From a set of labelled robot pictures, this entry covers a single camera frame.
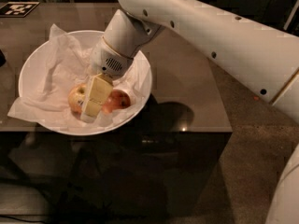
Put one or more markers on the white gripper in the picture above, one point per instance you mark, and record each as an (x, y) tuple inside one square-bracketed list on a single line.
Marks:
[(107, 60)]

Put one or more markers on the red-yellow apple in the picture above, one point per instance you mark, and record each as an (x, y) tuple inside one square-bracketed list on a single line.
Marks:
[(116, 100)]

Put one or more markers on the yellow-red apple with sticker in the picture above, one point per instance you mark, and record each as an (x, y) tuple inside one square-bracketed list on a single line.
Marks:
[(76, 98)]

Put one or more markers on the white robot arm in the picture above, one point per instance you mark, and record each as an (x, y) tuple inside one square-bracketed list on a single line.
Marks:
[(262, 58)]

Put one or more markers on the white bowl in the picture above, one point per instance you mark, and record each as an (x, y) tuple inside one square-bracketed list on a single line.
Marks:
[(34, 75)]

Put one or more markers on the white crumpled paper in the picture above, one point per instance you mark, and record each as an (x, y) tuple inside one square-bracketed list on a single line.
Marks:
[(53, 72)]

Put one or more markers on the dark object at left edge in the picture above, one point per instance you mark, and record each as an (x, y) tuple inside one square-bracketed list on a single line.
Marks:
[(2, 58)]

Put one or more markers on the black white marker tag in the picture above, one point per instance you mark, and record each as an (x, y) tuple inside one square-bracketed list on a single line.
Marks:
[(17, 9)]

